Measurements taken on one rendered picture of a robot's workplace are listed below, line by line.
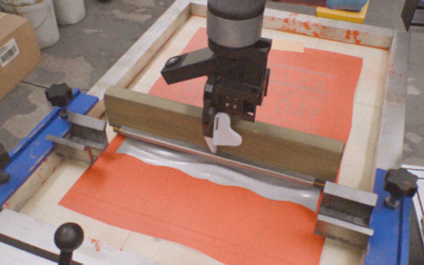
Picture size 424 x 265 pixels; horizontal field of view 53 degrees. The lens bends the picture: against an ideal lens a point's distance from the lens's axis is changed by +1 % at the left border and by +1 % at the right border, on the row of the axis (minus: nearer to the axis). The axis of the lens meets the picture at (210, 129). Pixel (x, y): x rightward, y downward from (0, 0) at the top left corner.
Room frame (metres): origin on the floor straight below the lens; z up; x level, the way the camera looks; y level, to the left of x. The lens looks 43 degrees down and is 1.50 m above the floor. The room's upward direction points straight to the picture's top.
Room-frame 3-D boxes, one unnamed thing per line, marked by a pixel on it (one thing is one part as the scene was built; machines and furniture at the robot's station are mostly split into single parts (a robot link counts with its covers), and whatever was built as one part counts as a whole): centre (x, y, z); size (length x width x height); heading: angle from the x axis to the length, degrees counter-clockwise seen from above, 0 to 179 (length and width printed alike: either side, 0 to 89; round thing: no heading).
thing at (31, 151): (0.51, 0.29, 0.97); 0.30 x 0.05 x 0.07; 159
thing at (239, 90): (0.51, -0.04, 1.14); 0.09 x 0.08 x 0.12; 69
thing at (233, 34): (0.52, -0.03, 1.22); 0.08 x 0.08 x 0.05
